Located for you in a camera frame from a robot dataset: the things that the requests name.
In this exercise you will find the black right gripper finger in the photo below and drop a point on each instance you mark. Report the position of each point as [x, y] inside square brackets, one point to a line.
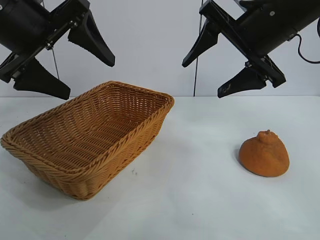
[243, 83]
[203, 42]

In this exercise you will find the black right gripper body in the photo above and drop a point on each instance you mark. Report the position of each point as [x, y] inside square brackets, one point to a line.
[270, 27]

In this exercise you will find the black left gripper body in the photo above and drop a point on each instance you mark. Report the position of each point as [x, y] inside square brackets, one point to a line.
[22, 22]

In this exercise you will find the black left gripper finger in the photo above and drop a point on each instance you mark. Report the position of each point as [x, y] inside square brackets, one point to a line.
[42, 82]
[95, 42]

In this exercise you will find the bumpy orange fruit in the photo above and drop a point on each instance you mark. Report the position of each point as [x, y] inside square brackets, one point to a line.
[265, 157]

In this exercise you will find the tan woven wicker basket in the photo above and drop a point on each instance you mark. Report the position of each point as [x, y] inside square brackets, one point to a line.
[82, 135]

